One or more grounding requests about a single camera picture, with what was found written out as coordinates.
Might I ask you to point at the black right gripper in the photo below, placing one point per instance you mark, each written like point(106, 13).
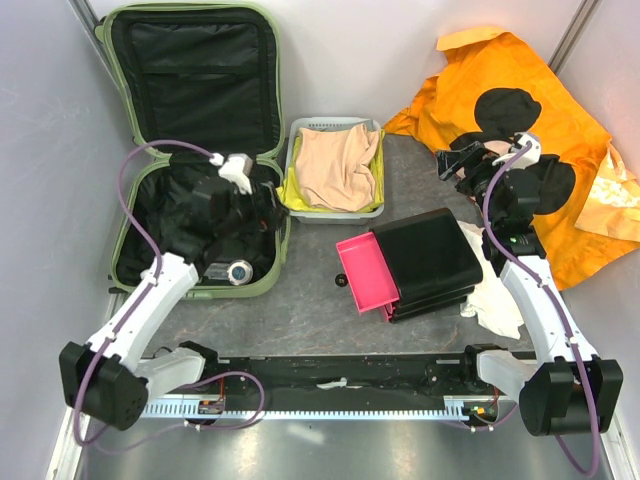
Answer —
point(449, 161)

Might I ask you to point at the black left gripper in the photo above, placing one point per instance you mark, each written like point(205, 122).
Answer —
point(270, 217)

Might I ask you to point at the yellow shorts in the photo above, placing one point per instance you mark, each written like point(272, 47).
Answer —
point(291, 197)

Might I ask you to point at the round silver blue-lid tin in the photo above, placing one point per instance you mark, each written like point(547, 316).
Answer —
point(240, 272)

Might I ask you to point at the beige pink garment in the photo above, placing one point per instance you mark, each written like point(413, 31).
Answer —
point(333, 171)

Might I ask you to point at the white perforated plastic basket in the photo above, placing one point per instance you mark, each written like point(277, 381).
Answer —
point(330, 124)

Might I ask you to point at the black box with pink ends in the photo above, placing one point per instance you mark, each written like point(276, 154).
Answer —
point(431, 262)

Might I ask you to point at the pink drawer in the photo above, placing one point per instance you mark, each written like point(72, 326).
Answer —
point(368, 275)

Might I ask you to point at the green hard-shell suitcase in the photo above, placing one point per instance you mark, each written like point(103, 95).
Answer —
point(196, 79)

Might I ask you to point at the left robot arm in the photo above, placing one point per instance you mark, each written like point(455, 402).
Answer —
point(106, 377)

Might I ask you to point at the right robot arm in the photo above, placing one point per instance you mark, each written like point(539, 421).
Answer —
point(570, 389)

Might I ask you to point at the orange cartoon mouse cloth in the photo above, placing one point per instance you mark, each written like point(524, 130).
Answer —
point(495, 86)

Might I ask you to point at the white crumpled cloth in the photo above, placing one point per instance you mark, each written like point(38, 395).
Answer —
point(490, 303)

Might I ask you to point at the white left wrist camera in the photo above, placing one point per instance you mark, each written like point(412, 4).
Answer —
point(235, 168)

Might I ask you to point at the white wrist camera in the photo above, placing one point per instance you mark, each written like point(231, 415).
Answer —
point(235, 168)
point(525, 150)

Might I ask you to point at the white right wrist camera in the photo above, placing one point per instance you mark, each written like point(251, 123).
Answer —
point(525, 150)

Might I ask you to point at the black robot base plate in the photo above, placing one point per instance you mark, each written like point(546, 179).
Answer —
point(357, 382)

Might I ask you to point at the slotted cable duct rail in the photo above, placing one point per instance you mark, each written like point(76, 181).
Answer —
point(190, 407)

